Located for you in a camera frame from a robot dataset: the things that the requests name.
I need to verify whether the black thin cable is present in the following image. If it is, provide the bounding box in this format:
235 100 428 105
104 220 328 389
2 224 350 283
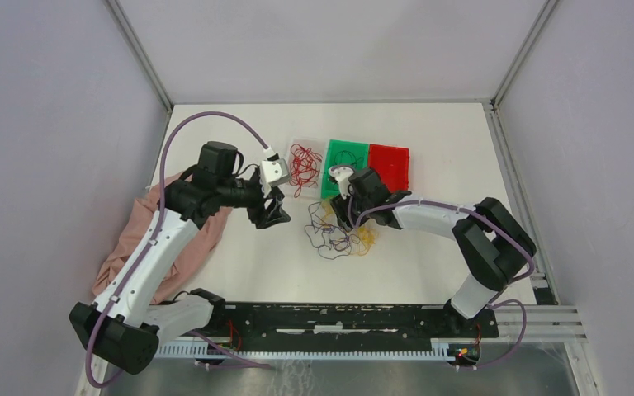
331 149 365 182

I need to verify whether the red thin cable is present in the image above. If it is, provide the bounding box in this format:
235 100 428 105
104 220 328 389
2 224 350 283
287 143 324 199

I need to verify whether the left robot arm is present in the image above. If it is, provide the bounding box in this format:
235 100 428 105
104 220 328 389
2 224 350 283
69 141 291 375

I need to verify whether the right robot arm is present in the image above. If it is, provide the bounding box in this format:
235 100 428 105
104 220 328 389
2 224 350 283
328 165 537 337

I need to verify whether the green plastic tray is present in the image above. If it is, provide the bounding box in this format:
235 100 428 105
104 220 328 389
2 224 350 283
320 139 370 199

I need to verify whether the red plastic tray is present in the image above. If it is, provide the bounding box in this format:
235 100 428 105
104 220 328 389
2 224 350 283
367 144 409 191

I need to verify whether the clear plastic tray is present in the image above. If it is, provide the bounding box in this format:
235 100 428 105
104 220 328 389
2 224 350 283
282 137 327 200

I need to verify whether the pink cloth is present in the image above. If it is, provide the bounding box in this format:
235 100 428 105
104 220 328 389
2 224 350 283
92 185 232 304

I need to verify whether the yellow thin cable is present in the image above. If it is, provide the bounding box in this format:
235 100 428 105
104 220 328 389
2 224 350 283
316 199 379 258

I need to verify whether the tangled cable pile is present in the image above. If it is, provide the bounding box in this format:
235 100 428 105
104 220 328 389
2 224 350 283
303 199 379 260

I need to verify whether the purple thin cable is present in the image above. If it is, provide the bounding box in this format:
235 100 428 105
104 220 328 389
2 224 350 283
303 200 362 260

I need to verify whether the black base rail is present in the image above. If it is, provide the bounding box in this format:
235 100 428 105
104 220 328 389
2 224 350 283
201 302 499 353

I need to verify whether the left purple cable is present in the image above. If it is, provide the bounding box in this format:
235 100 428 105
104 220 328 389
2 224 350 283
84 111 274 389

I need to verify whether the white cable duct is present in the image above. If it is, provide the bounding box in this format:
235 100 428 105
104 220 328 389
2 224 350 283
154 337 455 362

